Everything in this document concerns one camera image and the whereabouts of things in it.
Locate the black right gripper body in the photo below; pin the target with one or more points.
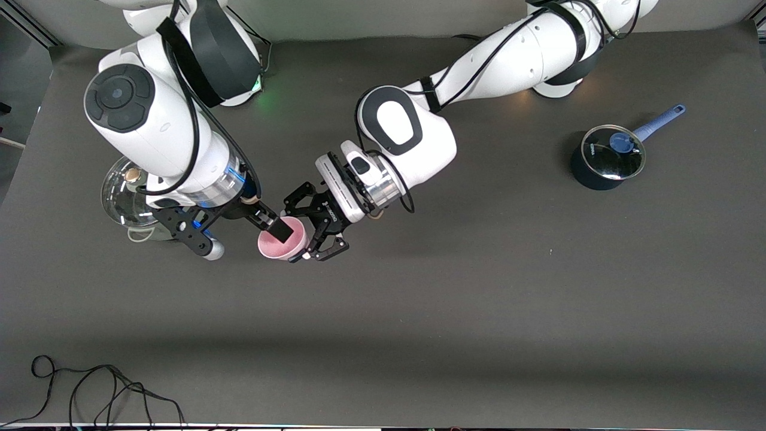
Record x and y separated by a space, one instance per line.
241 209

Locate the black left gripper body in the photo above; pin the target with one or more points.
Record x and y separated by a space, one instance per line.
324 211

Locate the pink plastic cup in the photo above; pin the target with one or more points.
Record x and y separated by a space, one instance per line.
272 248

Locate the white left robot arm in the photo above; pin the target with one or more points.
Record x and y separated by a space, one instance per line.
514 60

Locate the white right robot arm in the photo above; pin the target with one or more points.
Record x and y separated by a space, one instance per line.
149 126

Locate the glass lid with wooden knob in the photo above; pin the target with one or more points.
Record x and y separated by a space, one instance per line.
119 200

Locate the dark blue saucepan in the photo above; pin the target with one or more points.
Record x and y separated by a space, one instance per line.
589 179

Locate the glass lid with blue knob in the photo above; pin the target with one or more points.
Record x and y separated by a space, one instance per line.
604 160

